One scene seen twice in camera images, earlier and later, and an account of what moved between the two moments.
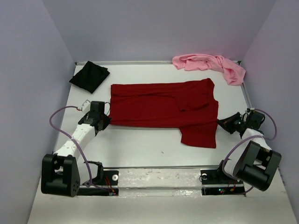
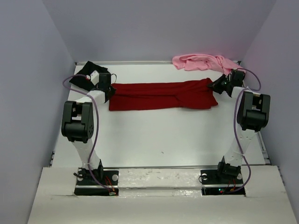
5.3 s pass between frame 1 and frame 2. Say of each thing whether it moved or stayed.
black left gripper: moved
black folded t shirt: stayed
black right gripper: moved
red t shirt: moved
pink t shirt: stayed
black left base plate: stayed
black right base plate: stayed
